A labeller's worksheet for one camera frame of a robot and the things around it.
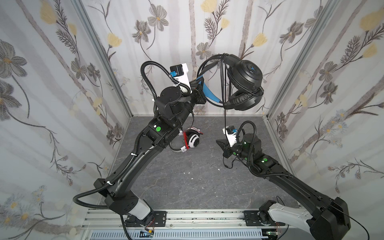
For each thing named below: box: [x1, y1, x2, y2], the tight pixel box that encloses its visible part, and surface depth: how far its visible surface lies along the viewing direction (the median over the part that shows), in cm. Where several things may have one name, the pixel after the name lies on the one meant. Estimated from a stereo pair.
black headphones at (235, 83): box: [197, 53, 264, 111], surface depth 43 cm
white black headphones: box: [169, 127, 201, 153], surface depth 99 cm
